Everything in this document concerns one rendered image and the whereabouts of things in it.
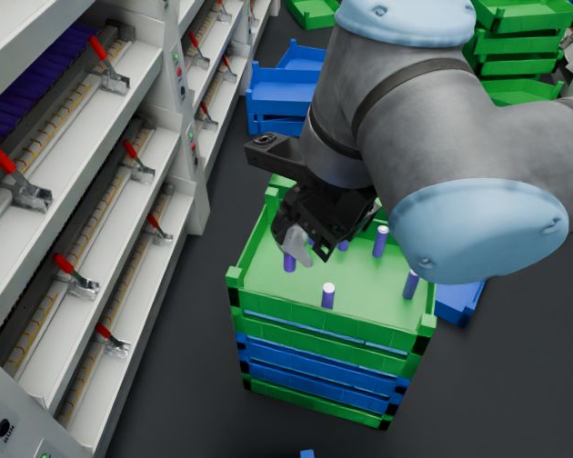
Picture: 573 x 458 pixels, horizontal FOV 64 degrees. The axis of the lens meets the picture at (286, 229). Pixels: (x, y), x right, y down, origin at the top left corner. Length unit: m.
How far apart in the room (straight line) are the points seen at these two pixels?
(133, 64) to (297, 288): 0.48
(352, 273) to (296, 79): 1.04
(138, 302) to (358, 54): 0.76
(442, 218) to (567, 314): 1.04
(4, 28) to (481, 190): 0.49
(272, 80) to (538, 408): 1.26
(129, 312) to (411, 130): 0.77
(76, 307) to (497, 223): 0.63
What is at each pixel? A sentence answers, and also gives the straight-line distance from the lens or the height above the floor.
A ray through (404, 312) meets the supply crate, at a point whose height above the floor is 0.32.
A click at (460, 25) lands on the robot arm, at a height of 0.81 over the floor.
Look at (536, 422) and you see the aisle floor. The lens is 1.11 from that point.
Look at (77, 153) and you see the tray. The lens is 0.71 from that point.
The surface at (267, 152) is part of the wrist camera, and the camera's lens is 0.51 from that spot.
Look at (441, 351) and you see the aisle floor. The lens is 1.11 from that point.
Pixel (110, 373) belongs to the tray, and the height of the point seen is 0.15.
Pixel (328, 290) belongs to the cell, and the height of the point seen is 0.39.
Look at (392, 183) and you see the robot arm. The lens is 0.28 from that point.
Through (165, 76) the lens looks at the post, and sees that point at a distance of 0.98.
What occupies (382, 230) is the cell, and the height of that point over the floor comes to 0.39.
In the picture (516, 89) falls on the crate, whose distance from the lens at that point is 2.00.
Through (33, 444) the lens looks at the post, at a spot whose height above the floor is 0.33.
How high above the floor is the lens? 0.94
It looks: 48 degrees down
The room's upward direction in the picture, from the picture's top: straight up
